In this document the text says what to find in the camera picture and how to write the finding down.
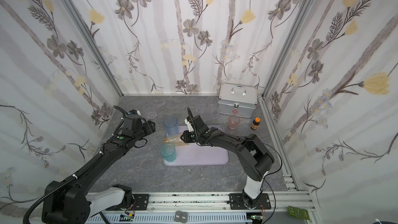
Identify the clear tall tumbler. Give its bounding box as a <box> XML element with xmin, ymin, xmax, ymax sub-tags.
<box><xmin>206</xmin><ymin>96</ymin><xmax>220</xmax><ymax>120</ymax></box>
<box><xmin>195</xmin><ymin>98</ymin><xmax>208</xmax><ymax>119</ymax></box>

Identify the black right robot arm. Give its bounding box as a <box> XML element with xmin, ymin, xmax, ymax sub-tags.
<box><xmin>181</xmin><ymin>115</ymin><xmax>275</xmax><ymax>209</ymax></box>

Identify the blue frosted plastic tumbler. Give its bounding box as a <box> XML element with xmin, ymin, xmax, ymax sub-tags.
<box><xmin>163</xmin><ymin>116</ymin><xmax>179</xmax><ymax>136</ymax></box>

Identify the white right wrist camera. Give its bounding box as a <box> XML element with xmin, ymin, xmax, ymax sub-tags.
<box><xmin>184</xmin><ymin>118</ymin><xmax>194</xmax><ymax>132</ymax></box>

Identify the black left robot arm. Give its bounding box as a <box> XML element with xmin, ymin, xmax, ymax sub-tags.
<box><xmin>22</xmin><ymin>113</ymin><xmax>155</xmax><ymax>224</ymax></box>

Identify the white slotted cable duct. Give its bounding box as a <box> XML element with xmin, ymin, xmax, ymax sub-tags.
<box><xmin>104</xmin><ymin>213</ymin><xmax>252</xmax><ymax>224</ymax></box>

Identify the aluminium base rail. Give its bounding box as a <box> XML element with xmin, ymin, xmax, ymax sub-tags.
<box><xmin>127</xmin><ymin>191</ymin><xmax>316</xmax><ymax>214</ymax></box>

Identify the pink plastic cup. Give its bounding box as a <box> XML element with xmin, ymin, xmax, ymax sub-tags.
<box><xmin>228</xmin><ymin>115</ymin><xmax>240</xmax><ymax>130</ymax></box>

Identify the teal dotted plastic tumbler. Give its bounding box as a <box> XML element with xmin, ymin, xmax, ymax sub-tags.
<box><xmin>160</xmin><ymin>143</ymin><xmax>176</xmax><ymax>162</ymax></box>

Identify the brown bottle orange cap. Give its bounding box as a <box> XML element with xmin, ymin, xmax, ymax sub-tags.
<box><xmin>251</xmin><ymin>117</ymin><xmax>261</xmax><ymax>130</ymax></box>

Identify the clear faceted glass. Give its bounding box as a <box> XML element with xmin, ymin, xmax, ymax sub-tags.
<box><xmin>146</xmin><ymin>107</ymin><xmax>157</xmax><ymax>119</ymax></box>

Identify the silver metal first-aid case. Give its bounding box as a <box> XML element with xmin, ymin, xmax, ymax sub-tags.
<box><xmin>219</xmin><ymin>83</ymin><xmax>258</xmax><ymax>118</ymax></box>

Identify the lilac plastic tray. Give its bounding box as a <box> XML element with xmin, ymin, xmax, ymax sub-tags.
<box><xmin>163</xmin><ymin>143</ymin><xmax>229</xmax><ymax>167</ymax></box>

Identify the yellow plastic tumbler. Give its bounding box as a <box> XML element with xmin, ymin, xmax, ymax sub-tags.
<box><xmin>164</xmin><ymin>133</ymin><xmax>188</xmax><ymax>146</ymax></box>

